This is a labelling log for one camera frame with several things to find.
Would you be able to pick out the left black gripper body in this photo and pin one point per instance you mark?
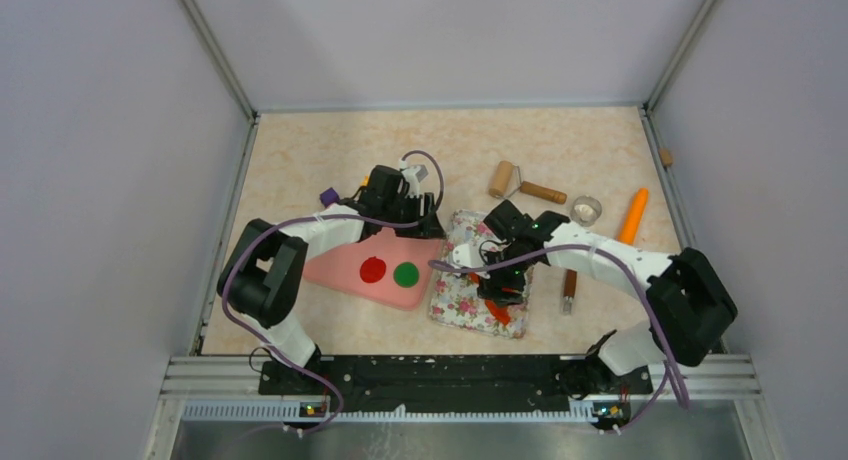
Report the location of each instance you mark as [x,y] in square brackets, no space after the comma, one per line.
[402,209]

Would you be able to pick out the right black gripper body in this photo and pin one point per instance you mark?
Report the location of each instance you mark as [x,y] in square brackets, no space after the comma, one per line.
[510,277]

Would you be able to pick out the orange dough scrap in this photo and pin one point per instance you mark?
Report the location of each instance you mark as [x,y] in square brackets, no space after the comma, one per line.
[500,310]

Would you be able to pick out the floral patterned tray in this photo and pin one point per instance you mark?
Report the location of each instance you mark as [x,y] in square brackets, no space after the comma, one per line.
[455,301]

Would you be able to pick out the metal scraper wooden handle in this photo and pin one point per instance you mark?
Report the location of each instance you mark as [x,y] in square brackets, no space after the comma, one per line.
[569,290]

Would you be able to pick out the pink plastic tray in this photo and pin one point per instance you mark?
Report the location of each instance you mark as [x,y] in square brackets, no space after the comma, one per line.
[338,269]

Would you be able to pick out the wooden rolling pin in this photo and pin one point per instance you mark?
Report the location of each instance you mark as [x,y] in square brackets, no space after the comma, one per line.
[507,180]

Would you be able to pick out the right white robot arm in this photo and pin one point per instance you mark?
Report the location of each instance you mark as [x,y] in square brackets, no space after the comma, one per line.
[687,305]

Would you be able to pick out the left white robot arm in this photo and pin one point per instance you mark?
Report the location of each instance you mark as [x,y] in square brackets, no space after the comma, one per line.
[260,282]

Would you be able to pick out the red dough disc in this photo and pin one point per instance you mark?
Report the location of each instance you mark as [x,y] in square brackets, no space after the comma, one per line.
[372,270]

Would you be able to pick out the green dough disc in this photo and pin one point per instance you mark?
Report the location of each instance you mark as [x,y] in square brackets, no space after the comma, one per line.
[406,275]

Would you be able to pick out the purple toy block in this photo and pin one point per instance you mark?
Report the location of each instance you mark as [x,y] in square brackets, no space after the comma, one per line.
[329,196]

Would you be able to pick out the orange toy carrot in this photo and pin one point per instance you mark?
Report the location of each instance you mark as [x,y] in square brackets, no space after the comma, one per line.
[632,220]

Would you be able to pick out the small wooden cork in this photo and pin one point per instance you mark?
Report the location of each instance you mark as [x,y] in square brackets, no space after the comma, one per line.
[666,157]

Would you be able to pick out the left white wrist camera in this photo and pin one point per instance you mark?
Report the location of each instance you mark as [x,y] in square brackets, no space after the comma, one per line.
[413,175]

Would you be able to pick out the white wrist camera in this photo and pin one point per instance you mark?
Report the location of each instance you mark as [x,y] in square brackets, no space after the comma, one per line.
[467,259]
[413,175]

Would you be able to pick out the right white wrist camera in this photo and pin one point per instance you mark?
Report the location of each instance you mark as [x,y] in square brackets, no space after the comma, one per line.
[467,259]

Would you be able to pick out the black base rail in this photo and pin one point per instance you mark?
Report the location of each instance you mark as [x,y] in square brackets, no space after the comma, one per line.
[453,384]

